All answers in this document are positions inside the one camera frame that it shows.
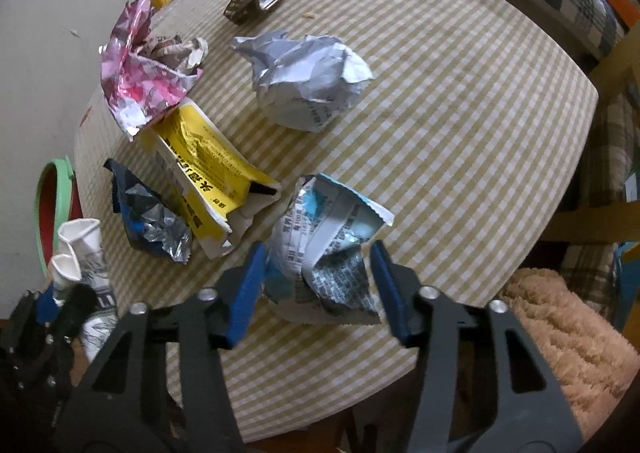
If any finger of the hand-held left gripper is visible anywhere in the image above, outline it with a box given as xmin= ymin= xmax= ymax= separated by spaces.
xmin=62 ymin=283 xmax=101 ymax=341
xmin=35 ymin=285 xmax=58 ymax=326

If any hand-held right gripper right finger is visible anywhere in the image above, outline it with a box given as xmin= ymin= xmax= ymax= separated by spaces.
xmin=370 ymin=240 xmax=583 ymax=444

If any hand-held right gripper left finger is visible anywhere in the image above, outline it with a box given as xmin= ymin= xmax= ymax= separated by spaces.
xmin=52 ymin=241 xmax=269 ymax=444

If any white printed paper cup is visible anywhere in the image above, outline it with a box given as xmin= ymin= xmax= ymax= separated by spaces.
xmin=51 ymin=255 xmax=83 ymax=306

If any white paper wrapper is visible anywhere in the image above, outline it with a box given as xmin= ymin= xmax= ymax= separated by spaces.
xmin=56 ymin=219 xmax=120 ymax=364

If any light blue white wrapper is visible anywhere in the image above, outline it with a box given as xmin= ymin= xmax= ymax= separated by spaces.
xmin=264 ymin=173 xmax=396 ymax=326

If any green bin with red liner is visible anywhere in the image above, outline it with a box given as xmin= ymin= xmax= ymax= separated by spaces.
xmin=34 ymin=157 xmax=83 ymax=284

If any blue foil wrapper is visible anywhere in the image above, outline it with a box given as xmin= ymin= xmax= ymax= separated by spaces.
xmin=103 ymin=159 xmax=193 ymax=265

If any yellow white carton box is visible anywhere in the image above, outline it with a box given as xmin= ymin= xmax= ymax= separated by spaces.
xmin=137 ymin=99 xmax=282 ymax=260

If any grey white wrapper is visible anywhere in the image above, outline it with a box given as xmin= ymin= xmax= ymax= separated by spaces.
xmin=230 ymin=30 xmax=375 ymax=134

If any pink foil wrapper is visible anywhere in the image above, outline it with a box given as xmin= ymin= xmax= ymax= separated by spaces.
xmin=100 ymin=0 xmax=205 ymax=141

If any brown white wrapper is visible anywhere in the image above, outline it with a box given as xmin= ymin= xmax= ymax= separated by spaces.
xmin=149 ymin=34 xmax=209 ymax=80

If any fluffy tan cushion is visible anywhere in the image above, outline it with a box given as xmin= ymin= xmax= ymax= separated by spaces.
xmin=500 ymin=267 xmax=633 ymax=429

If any colourful toy board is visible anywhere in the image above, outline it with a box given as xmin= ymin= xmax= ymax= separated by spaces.
xmin=612 ymin=240 xmax=640 ymax=284

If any wooden chair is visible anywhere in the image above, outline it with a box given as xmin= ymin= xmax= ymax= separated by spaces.
xmin=540 ymin=33 xmax=640 ymax=244

